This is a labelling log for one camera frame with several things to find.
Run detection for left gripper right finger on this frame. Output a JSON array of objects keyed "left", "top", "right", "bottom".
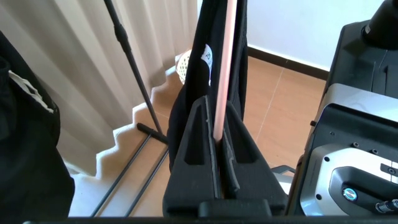
[{"left": 219, "top": 101, "right": 289, "bottom": 216}]

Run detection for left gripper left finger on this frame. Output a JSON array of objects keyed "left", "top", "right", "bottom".
[{"left": 162, "top": 95, "right": 222, "bottom": 218}]

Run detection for black garment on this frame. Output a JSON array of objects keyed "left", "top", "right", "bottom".
[{"left": 167, "top": 0, "right": 249, "bottom": 172}]

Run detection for pink clothes hanger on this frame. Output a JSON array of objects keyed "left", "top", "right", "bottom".
[{"left": 213, "top": 0, "right": 239, "bottom": 144}]

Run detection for black shorts with white logo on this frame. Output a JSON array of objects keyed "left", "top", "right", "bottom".
[{"left": 0, "top": 30, "right": 76, "bottom": 222}]

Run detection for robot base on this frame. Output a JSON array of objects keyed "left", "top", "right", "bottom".
[{"left": 270, "top": 0, "right": 398, "bottom": 218}]

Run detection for white laundry basket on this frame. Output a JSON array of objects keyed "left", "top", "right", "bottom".
[{"left": 175, "top": 49, "right": 193, "bottom": 85}]

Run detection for black clothes rack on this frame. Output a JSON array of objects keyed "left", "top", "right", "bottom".
[{"left": 90, "top": 0, "right": 171, "bottom": 218}]

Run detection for beige curtain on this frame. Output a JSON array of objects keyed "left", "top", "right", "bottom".
[{"left": 0, "top": 0, "right": 200, "bottom": 177}]

